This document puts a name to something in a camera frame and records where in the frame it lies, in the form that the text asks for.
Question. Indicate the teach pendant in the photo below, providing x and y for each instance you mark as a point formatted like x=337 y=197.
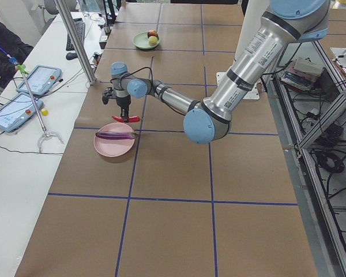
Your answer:
x=16 y=112
x=42 y=78

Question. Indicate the red chili pepper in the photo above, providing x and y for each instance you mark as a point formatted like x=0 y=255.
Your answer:
x=126 y=119

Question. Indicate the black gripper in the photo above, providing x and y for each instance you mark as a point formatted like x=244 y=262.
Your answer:
x=123 y=102

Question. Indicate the grey computer mouse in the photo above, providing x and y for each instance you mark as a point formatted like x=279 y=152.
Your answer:
x=71 y=56

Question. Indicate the pink plate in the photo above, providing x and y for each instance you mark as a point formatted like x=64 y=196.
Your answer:
x=113 y=148

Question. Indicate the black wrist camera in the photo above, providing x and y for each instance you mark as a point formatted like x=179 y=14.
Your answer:
x=107 y=95

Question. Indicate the yellow cap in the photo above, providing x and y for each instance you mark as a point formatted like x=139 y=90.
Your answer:
x=44 y=112

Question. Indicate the upper teach pendant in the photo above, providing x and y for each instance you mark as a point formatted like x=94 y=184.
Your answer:
x=42 y=78

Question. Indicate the lower teach pendant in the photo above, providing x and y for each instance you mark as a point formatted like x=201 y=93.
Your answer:
x=16 y=112

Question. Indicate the light green plate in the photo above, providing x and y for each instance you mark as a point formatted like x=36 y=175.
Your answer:
x=141 y=41

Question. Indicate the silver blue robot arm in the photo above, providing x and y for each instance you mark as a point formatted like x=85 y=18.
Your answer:
x=282 y=23

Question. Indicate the pale green peach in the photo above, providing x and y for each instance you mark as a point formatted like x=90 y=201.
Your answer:
x=152 y=40

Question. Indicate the aluminium side frame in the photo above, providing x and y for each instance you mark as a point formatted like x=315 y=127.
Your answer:
x=315 y=130

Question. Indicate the stack of books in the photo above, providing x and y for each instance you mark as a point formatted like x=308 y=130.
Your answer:
x=302 y=74

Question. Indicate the purple eggplant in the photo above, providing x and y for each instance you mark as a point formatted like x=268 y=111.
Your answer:
x=116 y=135

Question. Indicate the aluminium frame post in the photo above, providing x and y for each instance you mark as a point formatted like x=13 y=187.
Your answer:
x=66 y=16

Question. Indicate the metal reacher grabber tool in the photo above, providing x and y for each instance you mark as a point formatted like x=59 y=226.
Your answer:
x=47 y=134

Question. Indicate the seated person dark jacket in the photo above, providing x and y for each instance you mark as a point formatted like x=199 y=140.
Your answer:
x=11 y=46

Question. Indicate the red yellow apple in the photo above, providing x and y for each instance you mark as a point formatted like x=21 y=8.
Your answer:
x=152 y=32

